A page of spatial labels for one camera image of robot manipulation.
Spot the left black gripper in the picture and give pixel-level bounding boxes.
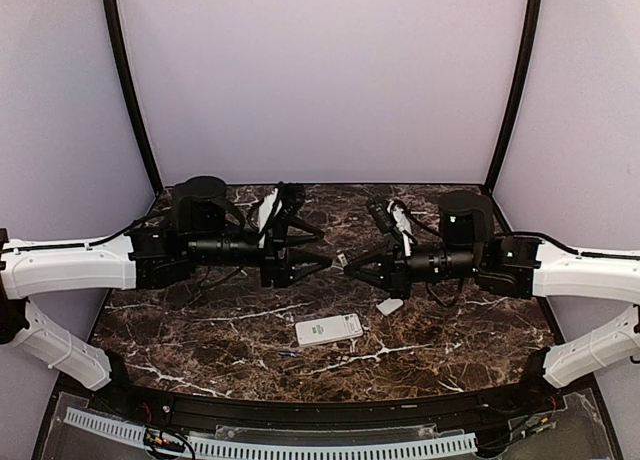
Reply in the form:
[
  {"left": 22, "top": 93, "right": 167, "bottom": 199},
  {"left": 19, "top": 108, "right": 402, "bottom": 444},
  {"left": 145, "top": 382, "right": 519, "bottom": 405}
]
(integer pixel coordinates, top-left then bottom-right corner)
[{"left": 187, "top": 220, "right": 333, "bottom": 288}]

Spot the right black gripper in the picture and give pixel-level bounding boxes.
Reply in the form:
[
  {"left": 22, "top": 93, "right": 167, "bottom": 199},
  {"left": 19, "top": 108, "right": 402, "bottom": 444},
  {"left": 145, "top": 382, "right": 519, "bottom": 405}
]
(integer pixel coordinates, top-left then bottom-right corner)
[{"left": 344, "top": 232, "right": 482, "bottom": 299}]

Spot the white battery cover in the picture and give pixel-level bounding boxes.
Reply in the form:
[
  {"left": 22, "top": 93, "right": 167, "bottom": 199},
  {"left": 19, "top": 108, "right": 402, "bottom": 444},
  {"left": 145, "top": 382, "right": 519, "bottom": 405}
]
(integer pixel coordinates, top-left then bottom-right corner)
[{"left": 376, "top": 298, "right": 404, "bottom": 316}]

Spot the white remote control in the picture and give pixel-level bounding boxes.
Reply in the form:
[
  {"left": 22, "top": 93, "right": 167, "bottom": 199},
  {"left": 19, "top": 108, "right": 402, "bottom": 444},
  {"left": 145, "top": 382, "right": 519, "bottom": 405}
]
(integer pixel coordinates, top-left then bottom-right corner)
[{"left": 295, "top": 313, "right": 364, "bottom": 347}]

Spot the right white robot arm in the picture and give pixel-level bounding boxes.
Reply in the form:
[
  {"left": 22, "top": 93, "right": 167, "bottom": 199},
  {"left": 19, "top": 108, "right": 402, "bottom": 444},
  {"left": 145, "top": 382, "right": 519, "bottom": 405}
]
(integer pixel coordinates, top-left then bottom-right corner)
[{"left": 344, "top": 190, "right": 639, "bottom": 414}]

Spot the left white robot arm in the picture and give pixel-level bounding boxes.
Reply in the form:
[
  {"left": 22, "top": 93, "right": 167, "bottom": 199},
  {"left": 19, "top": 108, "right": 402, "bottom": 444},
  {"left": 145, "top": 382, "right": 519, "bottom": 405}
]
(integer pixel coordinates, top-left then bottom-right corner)
[{"left": 1, "top": 176, "right": 332, "bottom": 416}]

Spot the gold AAA battery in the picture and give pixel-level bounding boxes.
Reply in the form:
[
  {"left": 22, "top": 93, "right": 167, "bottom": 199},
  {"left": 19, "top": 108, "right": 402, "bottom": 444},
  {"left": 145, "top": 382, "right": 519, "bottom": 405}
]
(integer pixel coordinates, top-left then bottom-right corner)
[{"left": 301, "top": 355, "right": 316, "bottom": 365}]

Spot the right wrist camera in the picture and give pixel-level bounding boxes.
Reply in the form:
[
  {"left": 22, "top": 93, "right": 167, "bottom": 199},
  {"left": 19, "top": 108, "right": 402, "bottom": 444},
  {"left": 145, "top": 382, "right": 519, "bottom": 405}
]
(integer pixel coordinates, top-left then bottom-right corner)
[{"left": 366, "top": 198, "right": 412, "bottom": 236}]

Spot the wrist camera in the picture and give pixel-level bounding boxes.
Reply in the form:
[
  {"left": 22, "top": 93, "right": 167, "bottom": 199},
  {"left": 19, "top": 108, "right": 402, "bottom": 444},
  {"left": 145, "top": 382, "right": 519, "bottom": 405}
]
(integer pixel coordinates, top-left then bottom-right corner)
[
  {"left": 246, "top": 182, "right": 306, "bottom": 249},
  {"left": 366, "top": 198, "right": 412, "bottom": 236}
]

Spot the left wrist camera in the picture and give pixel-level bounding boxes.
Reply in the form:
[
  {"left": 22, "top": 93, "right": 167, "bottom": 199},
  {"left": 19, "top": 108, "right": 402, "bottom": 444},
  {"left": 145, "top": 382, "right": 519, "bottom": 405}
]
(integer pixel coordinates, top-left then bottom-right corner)
[{"left": 246, "top": 182, "right": 306, "bottom": 249}]

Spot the white slotted cable duct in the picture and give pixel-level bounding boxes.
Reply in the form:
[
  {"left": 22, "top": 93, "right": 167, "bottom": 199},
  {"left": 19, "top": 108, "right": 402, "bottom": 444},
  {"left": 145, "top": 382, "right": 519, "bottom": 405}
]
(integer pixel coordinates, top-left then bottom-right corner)
[{"left": 64, "top": 407, "right": 478, "bottom": 459}]

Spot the black curved front rail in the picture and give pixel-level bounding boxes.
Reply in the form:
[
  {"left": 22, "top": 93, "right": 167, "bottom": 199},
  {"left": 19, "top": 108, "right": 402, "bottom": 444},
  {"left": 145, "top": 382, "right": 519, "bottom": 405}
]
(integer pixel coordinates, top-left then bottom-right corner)
[{"left": 90, "top": 384, "right": 565, "bottom": 431}]

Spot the right black frame post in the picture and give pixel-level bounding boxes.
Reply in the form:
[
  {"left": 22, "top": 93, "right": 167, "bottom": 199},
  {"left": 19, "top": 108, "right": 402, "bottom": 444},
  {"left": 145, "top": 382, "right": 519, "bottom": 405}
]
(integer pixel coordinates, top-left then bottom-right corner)
[{"left": 484, "top": 0, "right": 542, "bottom": 195}]

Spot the black frame post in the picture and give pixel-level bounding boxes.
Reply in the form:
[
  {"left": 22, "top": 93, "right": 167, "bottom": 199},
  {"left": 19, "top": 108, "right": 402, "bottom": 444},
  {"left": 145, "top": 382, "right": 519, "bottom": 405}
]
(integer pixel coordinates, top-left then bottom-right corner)
[
  {"left": 102, "top": 0, "right": 164, "bottom": 196},
  {"left": 484, "top": 0, "right": 542, "bottom": 195}
]

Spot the left black frame post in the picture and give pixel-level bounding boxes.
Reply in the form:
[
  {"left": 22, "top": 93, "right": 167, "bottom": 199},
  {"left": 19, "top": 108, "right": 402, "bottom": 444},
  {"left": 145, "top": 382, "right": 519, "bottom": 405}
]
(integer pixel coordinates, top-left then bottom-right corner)
[{"left": 102, "top": 0, "right": 164, "bottom": 196}]

